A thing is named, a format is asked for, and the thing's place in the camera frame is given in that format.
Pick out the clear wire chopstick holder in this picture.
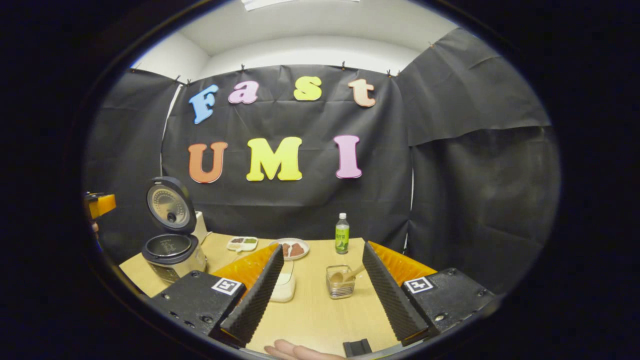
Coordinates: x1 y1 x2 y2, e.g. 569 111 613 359
326 265 356 300

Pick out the wooden spoon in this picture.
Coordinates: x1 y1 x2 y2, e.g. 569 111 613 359
331 265 366 285

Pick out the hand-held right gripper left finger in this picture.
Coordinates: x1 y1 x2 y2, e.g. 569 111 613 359
150 243 285 348

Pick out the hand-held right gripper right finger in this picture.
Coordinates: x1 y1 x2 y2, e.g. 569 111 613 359
361 241 498 347

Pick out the white toaster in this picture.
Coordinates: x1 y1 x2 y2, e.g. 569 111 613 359
192 211 209 246

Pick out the white divided bean dish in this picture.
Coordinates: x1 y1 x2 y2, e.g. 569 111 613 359
226 236 259 252

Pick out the ceiling light panel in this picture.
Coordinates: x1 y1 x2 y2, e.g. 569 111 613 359
242 0 361 11

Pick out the white round plate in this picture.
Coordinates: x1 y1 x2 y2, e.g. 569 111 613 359
275 238 310 261

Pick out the clear container of white rice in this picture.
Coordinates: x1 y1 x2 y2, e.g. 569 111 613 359
269 260 297 303

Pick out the green drink bottle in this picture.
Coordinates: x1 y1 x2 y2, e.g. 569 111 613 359
335 213 350 255

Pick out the black silver rice cooker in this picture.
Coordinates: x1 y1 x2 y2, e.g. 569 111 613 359
141 176 208 285

